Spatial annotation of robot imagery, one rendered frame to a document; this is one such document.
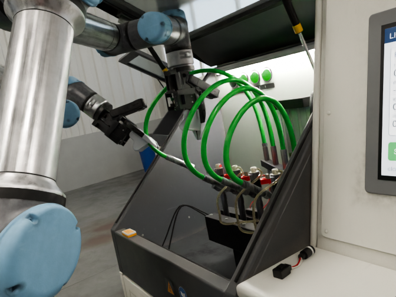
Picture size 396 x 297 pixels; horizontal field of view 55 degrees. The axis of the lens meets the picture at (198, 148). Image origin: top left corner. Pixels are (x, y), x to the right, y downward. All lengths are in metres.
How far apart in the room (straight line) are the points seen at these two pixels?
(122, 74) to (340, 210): 7.61
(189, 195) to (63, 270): 1.01
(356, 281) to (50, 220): 0.53
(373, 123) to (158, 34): 0.52
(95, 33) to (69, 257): 0.56
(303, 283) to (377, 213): 0.19
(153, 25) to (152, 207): 0.69
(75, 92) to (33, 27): 0.67
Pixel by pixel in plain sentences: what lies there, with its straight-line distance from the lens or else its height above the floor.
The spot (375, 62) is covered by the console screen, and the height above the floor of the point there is 1.35.
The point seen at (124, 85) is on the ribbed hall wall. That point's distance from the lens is 8.25.
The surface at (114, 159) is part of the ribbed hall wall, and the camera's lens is 8.04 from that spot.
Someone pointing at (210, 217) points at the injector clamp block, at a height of 0.98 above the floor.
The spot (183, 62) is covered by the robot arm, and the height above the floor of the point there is 1.45.
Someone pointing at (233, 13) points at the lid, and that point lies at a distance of 1.21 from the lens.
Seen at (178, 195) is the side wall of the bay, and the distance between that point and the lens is 1.44.
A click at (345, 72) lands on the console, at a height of 1.34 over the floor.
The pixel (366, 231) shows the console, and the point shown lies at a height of 1.03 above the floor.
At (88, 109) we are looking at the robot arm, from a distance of 1.22.
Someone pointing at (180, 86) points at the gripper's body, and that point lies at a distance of 1.06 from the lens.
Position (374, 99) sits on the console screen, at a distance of 0.80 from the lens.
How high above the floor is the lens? 1.35
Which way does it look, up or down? 8 degrees down
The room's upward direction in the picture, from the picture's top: 10 degrees counter-clockwise
